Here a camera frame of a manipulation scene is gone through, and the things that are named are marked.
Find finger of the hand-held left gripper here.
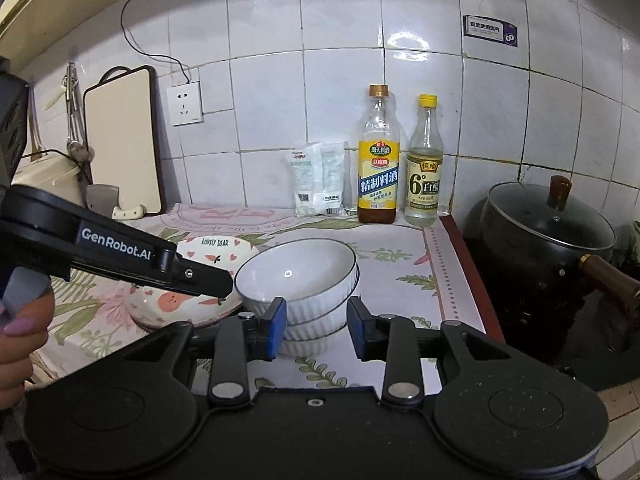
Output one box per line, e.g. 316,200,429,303
144,251,235,299

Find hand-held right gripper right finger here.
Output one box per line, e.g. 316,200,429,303
347,296,516,408

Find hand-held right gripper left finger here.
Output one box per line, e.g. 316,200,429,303
121,296,288,408

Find white patterned plate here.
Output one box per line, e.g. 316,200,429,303
123,235,261,332

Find person's left hand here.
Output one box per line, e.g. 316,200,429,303
0,290,57,407

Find cream rice cooker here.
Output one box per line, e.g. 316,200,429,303
10,152,84,207

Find floral tablecloth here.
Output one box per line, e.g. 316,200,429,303
29,202,506,397

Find hanging metal spoon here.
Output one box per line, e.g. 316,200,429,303
64,62,96,164

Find cream cutting board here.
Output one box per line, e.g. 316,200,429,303
82,64,167,216

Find yellow label cooking wine bottle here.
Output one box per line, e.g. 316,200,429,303
357,84,402,225

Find cream hanging utensil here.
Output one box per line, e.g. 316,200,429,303
41,72,71,111

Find black gas stove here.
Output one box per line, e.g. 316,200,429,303
461,230,640,392

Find white green plastic packet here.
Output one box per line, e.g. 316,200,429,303
320,141,347,214

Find clear vinegar bottle yellow cap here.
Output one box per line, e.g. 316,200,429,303
403,93,445,227

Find black cooking pot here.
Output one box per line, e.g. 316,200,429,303
479,210,640,323

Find glass pot lid wooden knob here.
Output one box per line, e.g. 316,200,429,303
487,175,617,252

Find cream overhead cabinet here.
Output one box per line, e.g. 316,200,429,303
0,0,132,63

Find steel cleaver cream handle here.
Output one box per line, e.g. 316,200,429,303
85,183,149,221

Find white wall socket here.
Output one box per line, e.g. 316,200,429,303
166,80,205,127

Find black power cable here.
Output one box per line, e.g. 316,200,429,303
121,0,213,85

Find purple white wall sticker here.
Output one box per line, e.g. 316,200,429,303
462,14,520,51

